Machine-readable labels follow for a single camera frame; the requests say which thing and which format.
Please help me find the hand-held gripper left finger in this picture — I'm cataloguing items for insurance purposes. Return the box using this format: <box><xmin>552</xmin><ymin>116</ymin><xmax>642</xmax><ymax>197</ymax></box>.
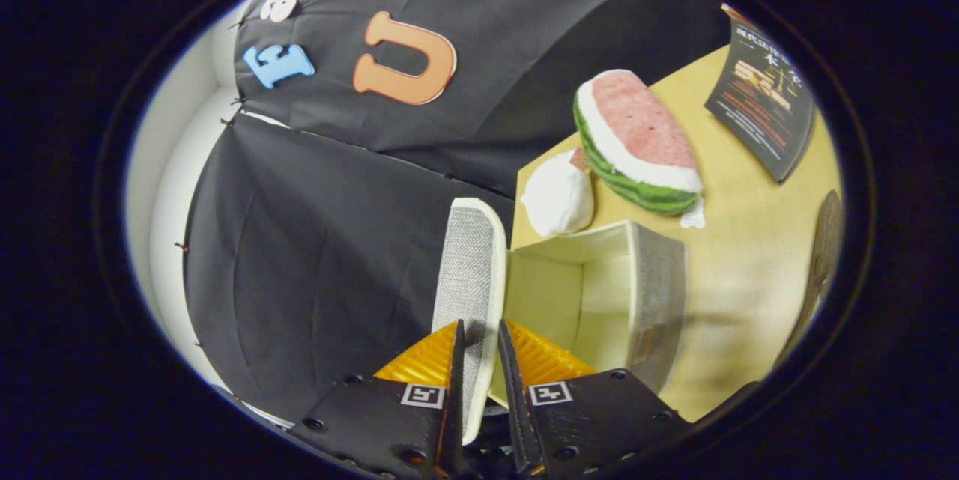
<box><xmin>288</xmin><ymin>319</ymin><xmax>467</xmax><ymax>480</ymax></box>

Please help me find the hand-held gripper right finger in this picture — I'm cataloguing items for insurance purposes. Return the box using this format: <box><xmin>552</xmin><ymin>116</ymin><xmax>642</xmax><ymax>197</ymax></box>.
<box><xmin>497</xmin><ymin>319</ymin><xmax>694</xmax><ymax>477</ymax></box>

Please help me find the grey fabric storage box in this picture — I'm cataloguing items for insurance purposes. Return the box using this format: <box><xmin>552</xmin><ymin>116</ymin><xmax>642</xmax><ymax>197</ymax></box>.
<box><xmin>432</xmin><ymin>198</ymin><xmax>688</xmax><ymax>445</ymax></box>

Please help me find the brown fuzzy shoe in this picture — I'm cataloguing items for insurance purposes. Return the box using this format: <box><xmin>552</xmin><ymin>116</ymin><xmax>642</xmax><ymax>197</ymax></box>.
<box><xmin>775</xmin><ymin>190</ymin><xmax>844</xmax><ymax>368</ymax></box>

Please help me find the black backdrop cloth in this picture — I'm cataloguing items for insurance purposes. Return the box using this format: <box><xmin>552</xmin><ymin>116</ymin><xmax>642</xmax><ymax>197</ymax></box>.
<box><xmin>184</xmin><ymin>0</ymin><xmax>731</xmax><ymax>425</ymax></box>

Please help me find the white plush toy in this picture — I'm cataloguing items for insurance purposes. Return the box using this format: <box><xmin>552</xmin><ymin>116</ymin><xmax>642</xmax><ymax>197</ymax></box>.
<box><xmin>521</xmin><ymin>151</ymin><xmax>596</xmax><ymax>237</ymax></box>

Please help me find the watermelon slice plush toy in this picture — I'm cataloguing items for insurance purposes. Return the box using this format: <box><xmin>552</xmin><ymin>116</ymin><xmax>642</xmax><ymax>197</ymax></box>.
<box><xmin>573</xmin><ymin>69</ymin><xmax>707</xmax><ymax>230</ymax></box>

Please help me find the black cover book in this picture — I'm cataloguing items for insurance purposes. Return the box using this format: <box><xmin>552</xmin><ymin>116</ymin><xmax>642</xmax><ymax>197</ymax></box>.
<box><xmin>704</xmin><ymin>4</ymin><xmax>816</xmax><ymax>185</ymax></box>

